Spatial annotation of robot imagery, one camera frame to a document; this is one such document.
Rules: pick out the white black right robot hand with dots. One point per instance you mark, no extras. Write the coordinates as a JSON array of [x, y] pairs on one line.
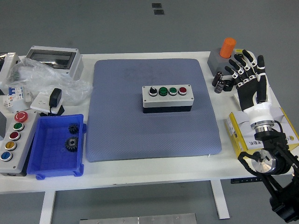
[[248, 93]]

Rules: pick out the white blue circuit breaker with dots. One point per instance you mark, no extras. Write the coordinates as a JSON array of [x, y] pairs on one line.
[[14, 93]]

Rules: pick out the orange cylinder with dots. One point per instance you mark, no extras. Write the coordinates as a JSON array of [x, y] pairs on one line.
[[227, 47]]

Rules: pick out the black power adapter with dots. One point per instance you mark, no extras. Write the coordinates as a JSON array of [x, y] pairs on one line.
[[55, 96]]

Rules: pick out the blue plastic bin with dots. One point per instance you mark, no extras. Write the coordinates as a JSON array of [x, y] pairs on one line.
[[53, 161]]

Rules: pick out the blue-grey mat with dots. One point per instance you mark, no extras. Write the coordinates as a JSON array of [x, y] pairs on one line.
[[121, 130]]

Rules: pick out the dark floor plate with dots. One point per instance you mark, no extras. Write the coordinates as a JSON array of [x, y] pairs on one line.
[[158, 12], [156, 5]]

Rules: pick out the dark blue capacitor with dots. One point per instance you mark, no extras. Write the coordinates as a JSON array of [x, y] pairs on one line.
[[219, 86]]

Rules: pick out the black clamp bracket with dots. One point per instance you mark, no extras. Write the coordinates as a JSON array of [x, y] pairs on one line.
[[228, 86]]

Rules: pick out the white wall socket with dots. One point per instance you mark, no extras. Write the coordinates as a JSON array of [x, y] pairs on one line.
[[40, 102]]

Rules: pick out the white table leg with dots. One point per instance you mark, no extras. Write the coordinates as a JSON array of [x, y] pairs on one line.
[[46, 207], [220, 200]]

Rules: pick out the grey switch box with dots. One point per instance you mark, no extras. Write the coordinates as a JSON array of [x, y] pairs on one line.
[[216, 61]]

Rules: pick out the grey four-button control box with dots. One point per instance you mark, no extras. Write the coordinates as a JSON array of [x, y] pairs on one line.
[[163, 101]]

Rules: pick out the white wall switch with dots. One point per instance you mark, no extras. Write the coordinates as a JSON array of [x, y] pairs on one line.
[[236, 99]]

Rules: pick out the large black gear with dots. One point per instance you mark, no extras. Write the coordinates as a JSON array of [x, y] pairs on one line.
[[71, 144]]

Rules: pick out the small black gear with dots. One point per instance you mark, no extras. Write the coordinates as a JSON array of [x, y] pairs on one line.
[[73, 128]]

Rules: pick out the grey clear-lid distribution box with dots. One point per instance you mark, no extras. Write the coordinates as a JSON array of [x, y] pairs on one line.
[[77, 67]]

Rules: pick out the white yellow cardboard box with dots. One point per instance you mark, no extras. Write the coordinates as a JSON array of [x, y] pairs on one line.
[[233, 133]]

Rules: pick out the grey five-button control box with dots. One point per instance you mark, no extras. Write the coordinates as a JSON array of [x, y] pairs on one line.
[[23, 140]]

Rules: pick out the white enclosure box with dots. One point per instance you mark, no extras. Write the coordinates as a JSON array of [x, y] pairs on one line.
[[9, 63]]

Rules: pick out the black table control panel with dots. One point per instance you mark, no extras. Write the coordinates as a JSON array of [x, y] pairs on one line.
[[243, 180]]

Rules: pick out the clear plastic bag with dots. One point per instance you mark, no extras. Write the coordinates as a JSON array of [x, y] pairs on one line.
[[46, 77]]

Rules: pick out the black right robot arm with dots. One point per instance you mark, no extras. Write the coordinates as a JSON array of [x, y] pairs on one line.
[[280, 203]]

